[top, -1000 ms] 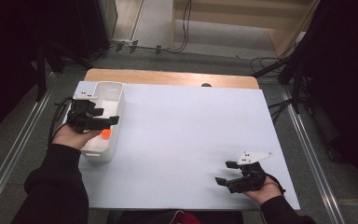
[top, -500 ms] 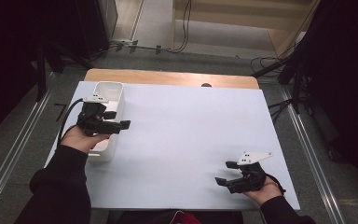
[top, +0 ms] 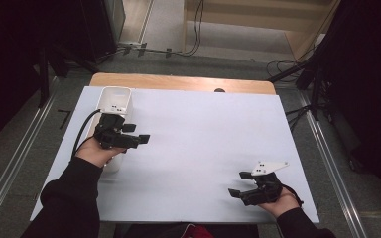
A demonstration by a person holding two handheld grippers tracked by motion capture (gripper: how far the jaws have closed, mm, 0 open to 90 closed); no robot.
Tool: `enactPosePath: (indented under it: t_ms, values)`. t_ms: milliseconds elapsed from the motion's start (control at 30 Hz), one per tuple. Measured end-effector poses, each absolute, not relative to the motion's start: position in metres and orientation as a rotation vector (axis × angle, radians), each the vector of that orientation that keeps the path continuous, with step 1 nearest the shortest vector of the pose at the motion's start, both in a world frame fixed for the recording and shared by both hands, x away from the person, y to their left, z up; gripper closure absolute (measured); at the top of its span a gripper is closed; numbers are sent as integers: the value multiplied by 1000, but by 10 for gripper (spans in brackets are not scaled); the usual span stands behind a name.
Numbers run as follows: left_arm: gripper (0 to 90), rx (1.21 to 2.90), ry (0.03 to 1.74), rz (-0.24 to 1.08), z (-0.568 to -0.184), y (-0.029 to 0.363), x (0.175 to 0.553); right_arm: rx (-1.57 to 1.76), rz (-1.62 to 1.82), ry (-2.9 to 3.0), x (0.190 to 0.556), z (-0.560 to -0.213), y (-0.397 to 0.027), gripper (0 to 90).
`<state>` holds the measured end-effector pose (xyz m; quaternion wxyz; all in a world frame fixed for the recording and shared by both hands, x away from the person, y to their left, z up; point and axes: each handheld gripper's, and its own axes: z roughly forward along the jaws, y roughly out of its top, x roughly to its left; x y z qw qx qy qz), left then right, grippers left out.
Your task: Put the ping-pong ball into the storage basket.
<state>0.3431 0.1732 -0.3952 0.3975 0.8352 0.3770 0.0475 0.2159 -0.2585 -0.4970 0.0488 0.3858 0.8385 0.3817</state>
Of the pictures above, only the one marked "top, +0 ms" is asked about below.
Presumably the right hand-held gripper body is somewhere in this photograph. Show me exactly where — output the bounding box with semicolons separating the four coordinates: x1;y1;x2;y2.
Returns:
239;160;290;207

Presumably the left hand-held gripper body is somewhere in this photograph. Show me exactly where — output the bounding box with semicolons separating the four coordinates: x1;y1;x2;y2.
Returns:
93;100;141;151

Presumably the tall white container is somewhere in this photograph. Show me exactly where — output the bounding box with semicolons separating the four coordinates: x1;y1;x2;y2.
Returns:
96;85;134;174

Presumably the person's right hand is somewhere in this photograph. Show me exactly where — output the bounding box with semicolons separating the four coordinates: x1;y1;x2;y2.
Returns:
257;187;301;219

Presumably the person's left hand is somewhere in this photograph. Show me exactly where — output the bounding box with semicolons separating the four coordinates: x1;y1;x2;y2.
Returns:
74;136;127;169

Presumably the white board sheet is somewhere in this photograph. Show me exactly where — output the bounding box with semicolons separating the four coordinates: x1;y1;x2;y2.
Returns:
29;86;320;224

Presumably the wooden table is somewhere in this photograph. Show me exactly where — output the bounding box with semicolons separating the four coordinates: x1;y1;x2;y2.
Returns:
88;72;277;96

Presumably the black cabinet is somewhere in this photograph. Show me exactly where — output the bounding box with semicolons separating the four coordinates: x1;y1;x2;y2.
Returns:
78;0;127;64

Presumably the black metal stand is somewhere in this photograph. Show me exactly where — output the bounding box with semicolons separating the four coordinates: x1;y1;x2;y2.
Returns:
267;56;325;122

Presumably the dark curtain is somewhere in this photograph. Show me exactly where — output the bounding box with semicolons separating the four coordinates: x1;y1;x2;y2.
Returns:
317;0;381;209
0;0;90;153

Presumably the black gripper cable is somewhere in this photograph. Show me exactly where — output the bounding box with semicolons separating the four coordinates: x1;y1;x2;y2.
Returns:
279;182;305;208
71;109;102;157

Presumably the metal floor rail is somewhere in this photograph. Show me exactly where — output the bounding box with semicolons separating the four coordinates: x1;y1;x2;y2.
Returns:
298;90;369;238
0;77;59;229

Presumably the black floor cable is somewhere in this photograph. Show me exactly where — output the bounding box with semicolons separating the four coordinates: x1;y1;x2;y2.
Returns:
138;0;205;58

